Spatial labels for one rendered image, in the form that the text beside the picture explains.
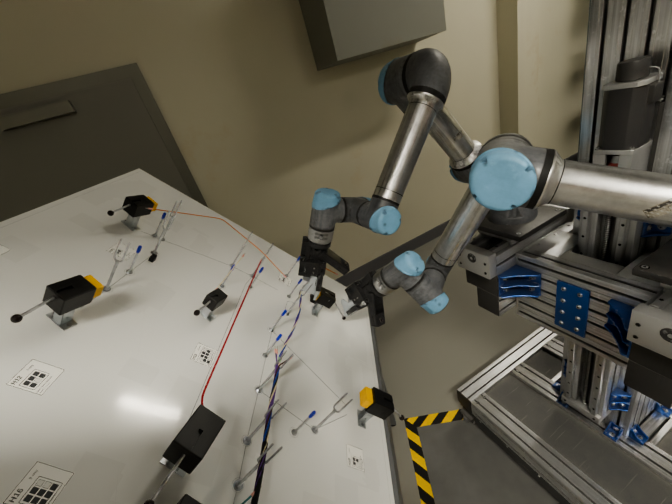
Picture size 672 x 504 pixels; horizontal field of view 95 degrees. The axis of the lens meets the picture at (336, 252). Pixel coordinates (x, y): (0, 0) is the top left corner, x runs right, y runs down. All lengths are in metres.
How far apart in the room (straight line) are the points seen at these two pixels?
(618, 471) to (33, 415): 1.74
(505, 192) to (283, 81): 2.17
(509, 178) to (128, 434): 0.79
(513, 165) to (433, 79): 0.32
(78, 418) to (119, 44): 2.19
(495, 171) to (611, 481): 1.33
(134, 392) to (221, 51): 2.23
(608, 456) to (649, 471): 0.11
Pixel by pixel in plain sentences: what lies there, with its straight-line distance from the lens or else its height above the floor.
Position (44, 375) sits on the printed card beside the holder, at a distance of 0.71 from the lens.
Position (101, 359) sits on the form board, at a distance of 0.74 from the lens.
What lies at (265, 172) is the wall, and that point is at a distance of 2.56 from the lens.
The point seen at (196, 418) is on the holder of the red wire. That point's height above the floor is 1.32.
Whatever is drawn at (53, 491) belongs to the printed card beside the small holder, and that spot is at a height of 1.34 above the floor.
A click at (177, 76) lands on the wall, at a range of 2.51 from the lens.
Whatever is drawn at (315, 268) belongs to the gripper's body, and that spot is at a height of 1.25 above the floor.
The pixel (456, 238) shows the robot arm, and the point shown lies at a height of 1.25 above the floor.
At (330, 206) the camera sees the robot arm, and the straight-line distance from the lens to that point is 0.85.
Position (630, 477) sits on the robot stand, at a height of 0.21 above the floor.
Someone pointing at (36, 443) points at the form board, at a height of 1.38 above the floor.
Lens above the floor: 1.69
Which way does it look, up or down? 26 degrees down
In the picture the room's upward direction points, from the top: 18 degrees counter-clockwise
